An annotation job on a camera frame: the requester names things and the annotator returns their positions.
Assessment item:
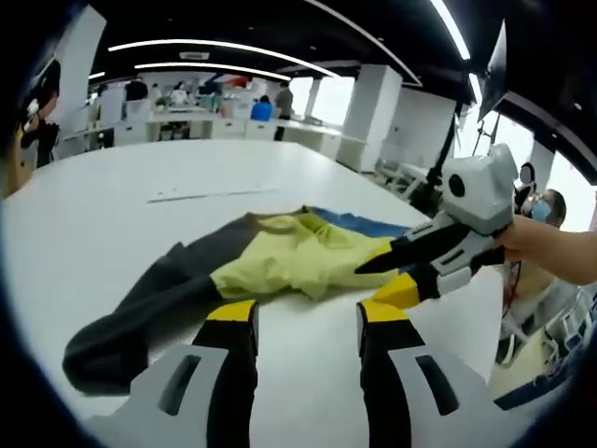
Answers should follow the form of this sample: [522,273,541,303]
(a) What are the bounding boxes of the thin gripper cable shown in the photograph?
[502,260,526,328]

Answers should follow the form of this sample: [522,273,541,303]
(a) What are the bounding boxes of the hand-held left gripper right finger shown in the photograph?
[355,298,528,448]

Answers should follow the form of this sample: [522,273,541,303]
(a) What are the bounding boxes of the yellow blue grey garment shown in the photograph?
[62,203,421,398]

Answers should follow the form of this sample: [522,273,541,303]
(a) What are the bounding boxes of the thin white template strip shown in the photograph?
[146,186,280,204]

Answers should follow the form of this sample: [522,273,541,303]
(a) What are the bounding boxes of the wide ceiling light strip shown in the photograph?
[428,0,472,61]

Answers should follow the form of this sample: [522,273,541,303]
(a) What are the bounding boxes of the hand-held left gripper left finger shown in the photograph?
[86,299,260,448]

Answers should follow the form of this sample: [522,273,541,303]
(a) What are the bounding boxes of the person's right hand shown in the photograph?
[492,215,556,270]

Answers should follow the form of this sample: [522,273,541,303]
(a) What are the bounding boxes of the long white counter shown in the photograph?
[144,111,346,155]

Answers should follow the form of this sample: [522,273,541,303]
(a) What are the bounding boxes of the short ceiling light strip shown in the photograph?
[134,61,293,82]

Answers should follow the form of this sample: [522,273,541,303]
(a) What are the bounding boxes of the long ceiling light strip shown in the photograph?
[107,38,340,78]

